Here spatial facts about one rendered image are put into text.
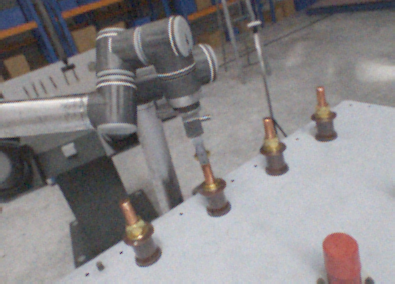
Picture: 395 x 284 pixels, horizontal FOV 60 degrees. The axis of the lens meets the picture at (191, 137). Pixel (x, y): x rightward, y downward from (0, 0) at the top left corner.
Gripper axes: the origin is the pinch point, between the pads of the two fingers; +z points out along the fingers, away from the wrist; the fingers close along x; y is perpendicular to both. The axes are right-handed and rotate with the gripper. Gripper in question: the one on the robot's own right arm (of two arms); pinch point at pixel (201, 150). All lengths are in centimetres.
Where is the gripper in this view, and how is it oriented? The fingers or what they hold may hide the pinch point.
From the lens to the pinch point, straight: 103.0
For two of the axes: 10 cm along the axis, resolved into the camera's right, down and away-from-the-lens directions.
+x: -0.9, -4.1, 9.1
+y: 9.6, -2.9, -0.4
